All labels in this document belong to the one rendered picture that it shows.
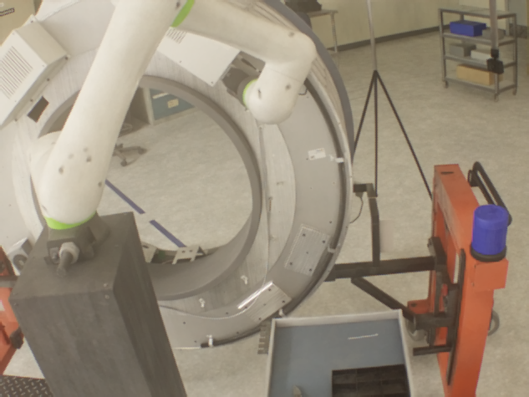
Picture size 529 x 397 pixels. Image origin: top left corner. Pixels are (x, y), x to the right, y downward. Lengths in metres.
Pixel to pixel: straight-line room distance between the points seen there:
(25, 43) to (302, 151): 0.94
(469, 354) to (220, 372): 1.30
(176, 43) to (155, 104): 4.93
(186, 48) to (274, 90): 0.37
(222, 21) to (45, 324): 0.73
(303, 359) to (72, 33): 1.29
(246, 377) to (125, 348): 1.66
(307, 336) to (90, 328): 0.98
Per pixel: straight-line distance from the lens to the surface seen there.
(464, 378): 2.15
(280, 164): 1.78
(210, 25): 1.20
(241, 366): 2.82
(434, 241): 2.32
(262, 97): 1.30
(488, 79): 6.61
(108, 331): 1.13
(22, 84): 1.75
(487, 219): 1.66
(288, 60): 1.30
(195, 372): 2.84
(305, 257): 1.93
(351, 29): 9.40
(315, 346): 1.88
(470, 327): 1.97
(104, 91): 0.97
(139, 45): 0.97
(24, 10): 6.35
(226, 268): 1.93
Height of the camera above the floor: 1.91
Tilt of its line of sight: 27 degrees down
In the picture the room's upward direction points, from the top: 7 degrees counter-clockwise
